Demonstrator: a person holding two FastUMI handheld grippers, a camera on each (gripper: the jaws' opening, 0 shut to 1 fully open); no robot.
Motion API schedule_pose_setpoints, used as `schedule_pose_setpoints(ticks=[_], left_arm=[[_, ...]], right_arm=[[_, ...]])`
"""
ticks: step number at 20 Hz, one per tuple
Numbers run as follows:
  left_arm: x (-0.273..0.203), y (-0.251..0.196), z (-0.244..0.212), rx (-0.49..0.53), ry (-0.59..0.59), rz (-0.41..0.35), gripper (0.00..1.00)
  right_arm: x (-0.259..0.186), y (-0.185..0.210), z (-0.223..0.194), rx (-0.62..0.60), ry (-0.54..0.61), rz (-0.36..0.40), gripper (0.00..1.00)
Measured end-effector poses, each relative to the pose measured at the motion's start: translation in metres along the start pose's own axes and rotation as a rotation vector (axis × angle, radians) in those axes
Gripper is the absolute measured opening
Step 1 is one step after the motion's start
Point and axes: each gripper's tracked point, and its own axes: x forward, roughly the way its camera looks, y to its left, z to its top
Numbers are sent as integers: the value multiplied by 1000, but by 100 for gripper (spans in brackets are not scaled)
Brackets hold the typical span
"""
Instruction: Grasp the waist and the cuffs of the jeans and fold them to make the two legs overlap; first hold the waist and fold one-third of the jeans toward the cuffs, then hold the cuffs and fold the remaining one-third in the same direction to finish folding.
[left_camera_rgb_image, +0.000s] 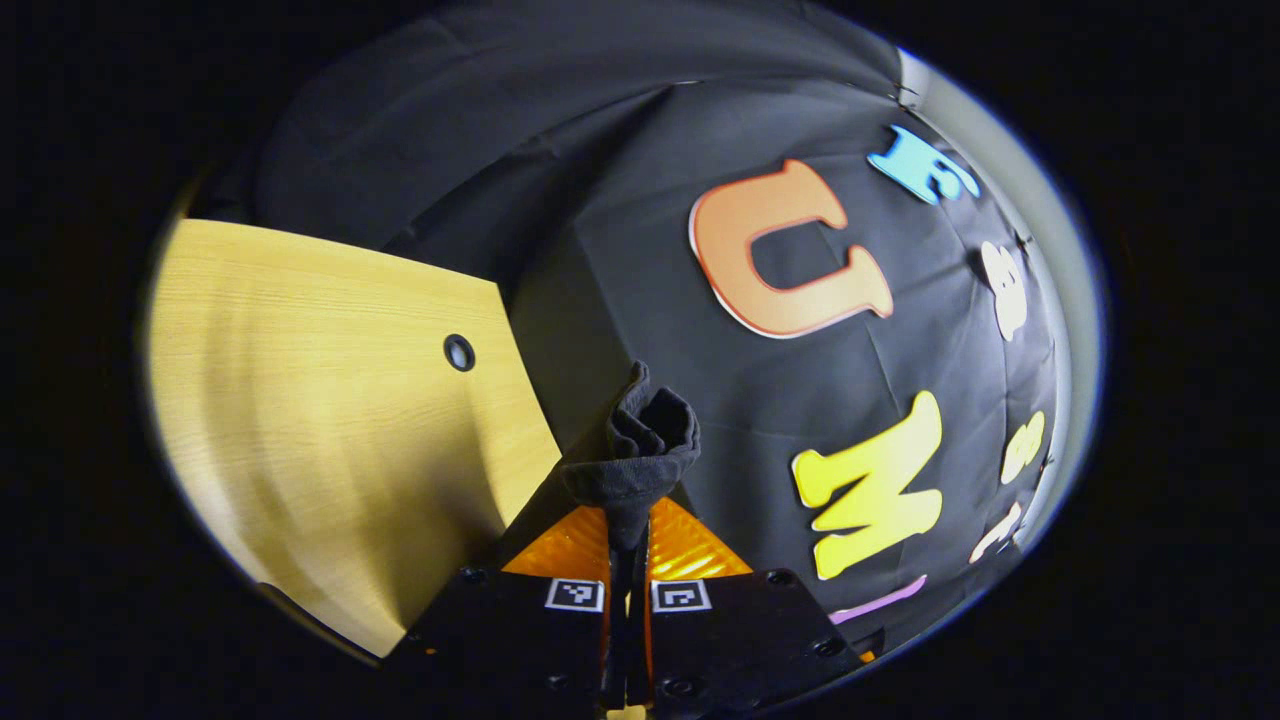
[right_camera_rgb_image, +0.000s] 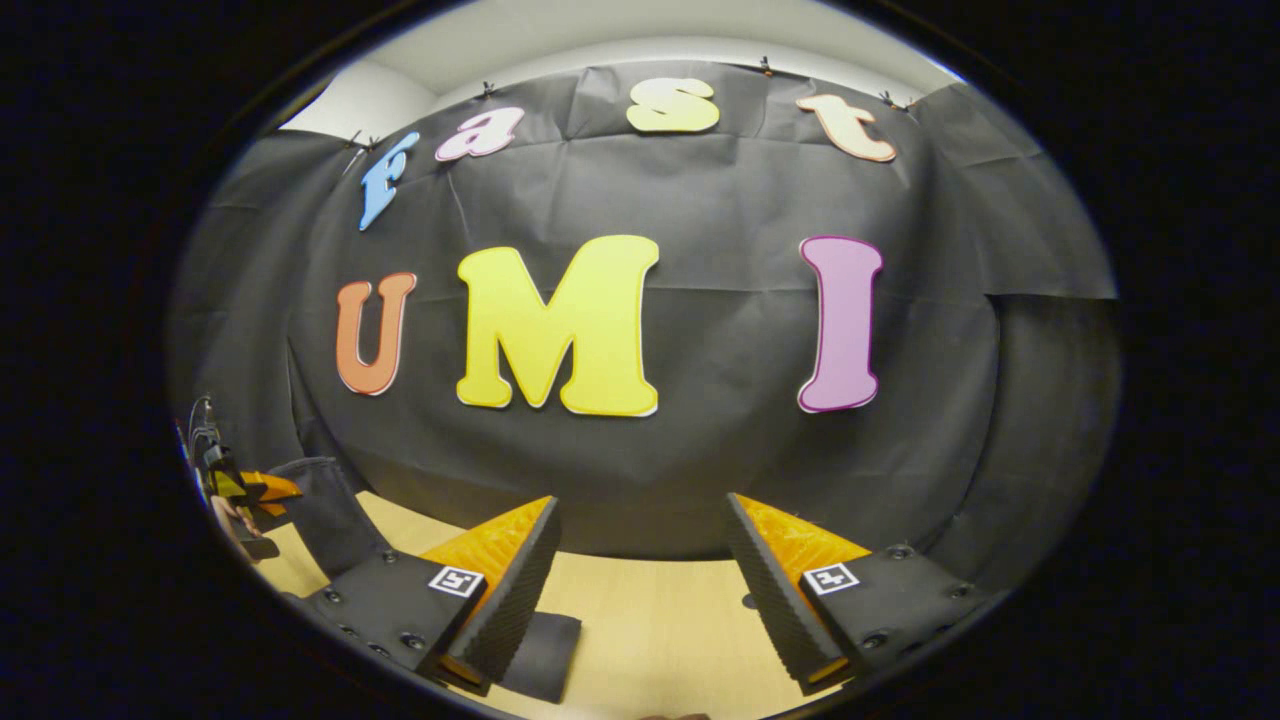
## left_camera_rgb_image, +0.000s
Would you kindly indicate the black backdrop cloth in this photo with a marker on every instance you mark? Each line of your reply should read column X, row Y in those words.
column 620, row 200

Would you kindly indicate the dark grey jeans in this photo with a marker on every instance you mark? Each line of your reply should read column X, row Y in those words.
column 650, row 450

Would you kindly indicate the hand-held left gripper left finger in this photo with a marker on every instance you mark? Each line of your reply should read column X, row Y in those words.
column 520, row 650

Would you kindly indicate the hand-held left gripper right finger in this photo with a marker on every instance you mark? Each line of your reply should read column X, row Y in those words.
column 740, row 650

